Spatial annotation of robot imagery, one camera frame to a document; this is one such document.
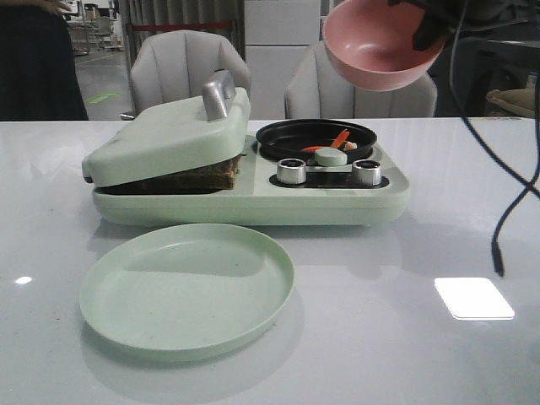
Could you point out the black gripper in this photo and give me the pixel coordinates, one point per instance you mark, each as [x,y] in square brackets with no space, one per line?
[439,16]

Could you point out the pink bowl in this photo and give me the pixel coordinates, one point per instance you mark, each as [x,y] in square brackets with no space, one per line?
[370,44]

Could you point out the pale pink shrimp piece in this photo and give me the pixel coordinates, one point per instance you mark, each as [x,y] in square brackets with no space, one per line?
[348,146]

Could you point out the bread slice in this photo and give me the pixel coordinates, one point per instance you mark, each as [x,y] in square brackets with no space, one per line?
[219,176]

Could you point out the mint green breakfast maker lid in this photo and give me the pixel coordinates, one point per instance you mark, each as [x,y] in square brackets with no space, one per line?
[175,136]

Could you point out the mint green breakfast maker base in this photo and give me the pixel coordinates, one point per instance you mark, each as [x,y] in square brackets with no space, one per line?
[328,197]

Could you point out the dark grey kitchen counter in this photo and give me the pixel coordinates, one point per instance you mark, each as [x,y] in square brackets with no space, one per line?
[503,59]

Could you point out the beige cushion at right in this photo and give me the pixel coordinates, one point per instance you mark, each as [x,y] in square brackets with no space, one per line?
[519,102]

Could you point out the right grey upholstered chair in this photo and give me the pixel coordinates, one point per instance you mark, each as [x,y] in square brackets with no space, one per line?
[316,90]

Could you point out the grey upholstered chair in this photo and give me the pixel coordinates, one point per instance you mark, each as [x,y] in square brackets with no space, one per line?
[174,65]
[316,90]

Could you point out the white refrigerator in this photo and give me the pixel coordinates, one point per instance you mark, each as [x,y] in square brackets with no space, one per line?
[276,36]

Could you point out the right silver control knob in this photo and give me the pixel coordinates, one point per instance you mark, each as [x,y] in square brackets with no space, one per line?
[366,172]

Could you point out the silver control knob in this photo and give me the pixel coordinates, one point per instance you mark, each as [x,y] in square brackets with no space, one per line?
[366,172]
[291,171]

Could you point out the black round frying pan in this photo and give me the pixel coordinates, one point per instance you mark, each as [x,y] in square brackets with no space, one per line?
[287,139]

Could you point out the left silver control knob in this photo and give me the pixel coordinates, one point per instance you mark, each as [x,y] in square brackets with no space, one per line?
[291,171]

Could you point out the left grey upholstered chair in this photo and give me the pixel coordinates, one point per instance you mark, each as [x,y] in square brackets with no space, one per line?
[174,65]

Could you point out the grey pleated curtain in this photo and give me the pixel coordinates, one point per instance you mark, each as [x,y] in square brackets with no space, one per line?
[181,12]

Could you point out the mint green round plate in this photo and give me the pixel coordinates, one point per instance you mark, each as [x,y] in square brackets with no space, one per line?
[188,292]

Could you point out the person in white shirt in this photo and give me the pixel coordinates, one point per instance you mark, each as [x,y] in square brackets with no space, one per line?
[38,75]

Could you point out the mint green pan handle knob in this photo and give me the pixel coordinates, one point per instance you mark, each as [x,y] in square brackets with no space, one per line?
[330,157]

